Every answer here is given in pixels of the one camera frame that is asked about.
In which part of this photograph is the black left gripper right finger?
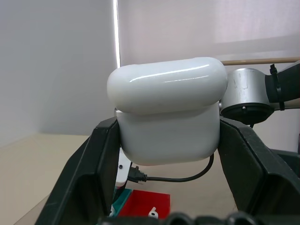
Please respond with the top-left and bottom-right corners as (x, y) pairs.
(217, 118), (300, 225)

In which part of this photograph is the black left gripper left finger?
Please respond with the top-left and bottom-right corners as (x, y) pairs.
(35, 116), (122, 225)

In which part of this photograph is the white earbuds charging case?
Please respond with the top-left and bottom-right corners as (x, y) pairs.
(106, 56), (228, 166)

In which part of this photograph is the teal plastic tray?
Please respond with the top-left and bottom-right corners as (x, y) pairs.
(111, 187), (133, 212)

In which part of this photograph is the red plastic tray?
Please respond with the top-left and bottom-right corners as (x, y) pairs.
(117, 189), (171, 218)

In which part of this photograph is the wooden rod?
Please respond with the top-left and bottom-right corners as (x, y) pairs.
(221, 57), (300, 66)

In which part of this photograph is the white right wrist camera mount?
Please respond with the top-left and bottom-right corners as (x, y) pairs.
(114, 147), (133, 188)

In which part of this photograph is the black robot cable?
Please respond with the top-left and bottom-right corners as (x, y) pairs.
(127, 152), (215, 185)

